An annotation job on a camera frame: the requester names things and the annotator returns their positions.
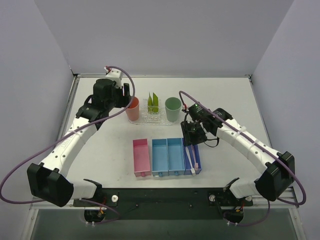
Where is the green plastic cup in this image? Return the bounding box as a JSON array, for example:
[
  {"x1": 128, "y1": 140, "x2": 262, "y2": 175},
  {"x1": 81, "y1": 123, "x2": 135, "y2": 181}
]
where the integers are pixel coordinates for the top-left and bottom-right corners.
[{"x1": 165, "y1": 97, "x2": 182, "y2": 122}]

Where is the orange plastic cup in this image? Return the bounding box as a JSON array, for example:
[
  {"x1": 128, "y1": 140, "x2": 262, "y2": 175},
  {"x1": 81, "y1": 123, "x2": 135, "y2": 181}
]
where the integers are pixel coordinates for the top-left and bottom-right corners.
[{"x1": 125, "y1": 97, "x2": 140, "y2": 121}]

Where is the yellow-green toothpaste tube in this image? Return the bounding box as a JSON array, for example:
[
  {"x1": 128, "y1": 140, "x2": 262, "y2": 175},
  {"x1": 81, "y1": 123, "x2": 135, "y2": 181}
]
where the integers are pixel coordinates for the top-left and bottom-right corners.
[
  {"x1": 151, "y1": 93, "x2": 159, "y2": 114},
  {"x1": 147, "y1": 94, "x2": 154, "y2": 114}
]

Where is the pink toothbrush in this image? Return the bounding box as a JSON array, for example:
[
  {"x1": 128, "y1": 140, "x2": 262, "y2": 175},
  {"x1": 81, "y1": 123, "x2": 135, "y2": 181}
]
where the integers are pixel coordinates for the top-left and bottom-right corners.
[{"x1": 191, "y1": 145, "x2": 199, "y2": 170}]

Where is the white toothbrush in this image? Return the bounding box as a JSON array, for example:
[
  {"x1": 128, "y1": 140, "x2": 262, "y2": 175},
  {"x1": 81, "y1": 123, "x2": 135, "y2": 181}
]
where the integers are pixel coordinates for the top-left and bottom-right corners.
[{"x1": 185, "y1": 146, "x2": 196, "y2": 176}]

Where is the clear textured plastic box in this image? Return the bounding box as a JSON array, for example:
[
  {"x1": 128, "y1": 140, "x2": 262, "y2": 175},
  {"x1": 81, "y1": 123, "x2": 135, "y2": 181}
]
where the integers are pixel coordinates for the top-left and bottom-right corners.
[{"x1": 139, "y1": 99, "x2": 167, "y2": 123}]

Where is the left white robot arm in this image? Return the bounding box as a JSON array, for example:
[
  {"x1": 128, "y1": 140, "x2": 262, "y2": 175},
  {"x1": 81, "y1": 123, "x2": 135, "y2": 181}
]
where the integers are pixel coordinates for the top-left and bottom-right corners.
[{"x1": 27, "y1": 76, "x2": 132, "y2": 207}]

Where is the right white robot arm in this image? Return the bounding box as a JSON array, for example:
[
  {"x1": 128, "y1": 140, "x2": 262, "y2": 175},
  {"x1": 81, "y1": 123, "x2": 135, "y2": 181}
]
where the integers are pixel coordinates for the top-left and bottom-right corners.
[{"x1": 180, "y1": 103, "x2": 295, "y2": 202}]

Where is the clear textured oval tray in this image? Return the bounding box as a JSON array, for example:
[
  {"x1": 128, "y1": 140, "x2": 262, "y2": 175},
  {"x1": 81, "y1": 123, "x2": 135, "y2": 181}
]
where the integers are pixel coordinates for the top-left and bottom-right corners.
[{"x1": 129, "y1": 107, "x2": 179, "y2": 126}]

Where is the light blue bin middle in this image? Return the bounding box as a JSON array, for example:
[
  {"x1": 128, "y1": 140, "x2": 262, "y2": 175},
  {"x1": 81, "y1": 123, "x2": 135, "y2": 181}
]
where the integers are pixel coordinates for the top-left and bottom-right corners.
[{"x1": 167, "y1": 138, "x2": 185, "y2": 176}]

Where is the light blue bin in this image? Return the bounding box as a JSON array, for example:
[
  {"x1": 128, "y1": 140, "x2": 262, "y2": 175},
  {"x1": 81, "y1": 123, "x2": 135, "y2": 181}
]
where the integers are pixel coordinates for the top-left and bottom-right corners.
[
  {"x1": 167, "y1": 138, "x2": 185, "y2": 176},
  {"x1": 152, "y1": 138, "x2": 169, "y2": 177}
]

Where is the purple-blue storage bin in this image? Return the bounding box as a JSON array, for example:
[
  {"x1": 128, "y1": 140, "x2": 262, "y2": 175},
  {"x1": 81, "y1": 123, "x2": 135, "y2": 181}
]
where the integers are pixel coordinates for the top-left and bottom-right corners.
[{"x1": 181, "y1": 138, "x2": 202, "y2": 175}]

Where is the light blue bin left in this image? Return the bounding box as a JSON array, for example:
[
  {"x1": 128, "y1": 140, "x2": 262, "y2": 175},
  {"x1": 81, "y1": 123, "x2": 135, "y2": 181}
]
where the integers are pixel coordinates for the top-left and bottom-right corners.
[{"x1": 152, "y1": 138, "x2": 169, "y2": 177}]

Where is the pink storage bin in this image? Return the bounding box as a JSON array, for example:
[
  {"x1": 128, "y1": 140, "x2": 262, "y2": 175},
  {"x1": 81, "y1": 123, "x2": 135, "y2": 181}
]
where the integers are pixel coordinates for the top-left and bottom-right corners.
[{"x1": 132, "y1": 138, "x2": 151, "y2": 177}]

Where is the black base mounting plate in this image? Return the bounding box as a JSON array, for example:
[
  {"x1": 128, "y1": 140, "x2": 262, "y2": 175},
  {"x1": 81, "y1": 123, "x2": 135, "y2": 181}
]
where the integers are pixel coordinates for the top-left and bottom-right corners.
[{"x1": 73, "y1": 187, "x2": 253, "y2": 220}]

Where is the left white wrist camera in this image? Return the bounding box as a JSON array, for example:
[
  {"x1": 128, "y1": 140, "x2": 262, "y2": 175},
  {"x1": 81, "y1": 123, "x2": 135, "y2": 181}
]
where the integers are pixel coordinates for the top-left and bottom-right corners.
[{"x1": 104, "y1": 66, "x2": 123, "y2": 89}]

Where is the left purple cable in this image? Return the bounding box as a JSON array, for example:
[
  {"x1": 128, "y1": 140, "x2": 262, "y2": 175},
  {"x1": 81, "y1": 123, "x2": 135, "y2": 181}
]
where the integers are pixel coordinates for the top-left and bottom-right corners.
[{"x1": 0, "y1": 65, "x2": 136, "y2": 225}]

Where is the purple cable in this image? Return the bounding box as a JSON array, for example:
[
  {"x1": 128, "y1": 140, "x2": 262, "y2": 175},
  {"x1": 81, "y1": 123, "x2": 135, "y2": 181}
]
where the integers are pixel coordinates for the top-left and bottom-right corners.
[
  {"x1": 0, "y1": 65, "x2": 136, "y2": 225},
  {"x1": 178, "y1": 90, "x2": 307, "y2": 227}
]

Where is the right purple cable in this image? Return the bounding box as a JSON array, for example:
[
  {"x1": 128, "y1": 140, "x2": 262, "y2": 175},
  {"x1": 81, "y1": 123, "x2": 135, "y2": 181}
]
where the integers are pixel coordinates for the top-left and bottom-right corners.
[{"x1": 178, "y1": 90, "x2": 307, "y2": 227}]

